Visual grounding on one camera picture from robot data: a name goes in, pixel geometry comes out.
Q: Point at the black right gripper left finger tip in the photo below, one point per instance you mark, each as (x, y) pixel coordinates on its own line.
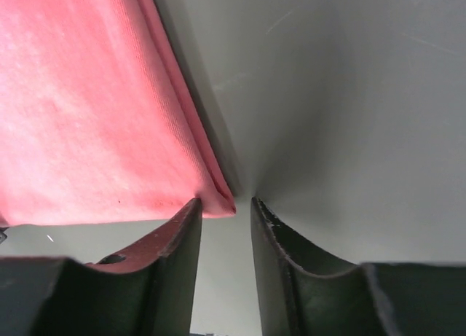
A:
(147, 288)

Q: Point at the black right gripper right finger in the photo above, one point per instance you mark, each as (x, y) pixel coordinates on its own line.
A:
(305, 290)

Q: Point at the salmon pink t-shirt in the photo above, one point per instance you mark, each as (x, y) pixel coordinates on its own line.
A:
(97, 122)

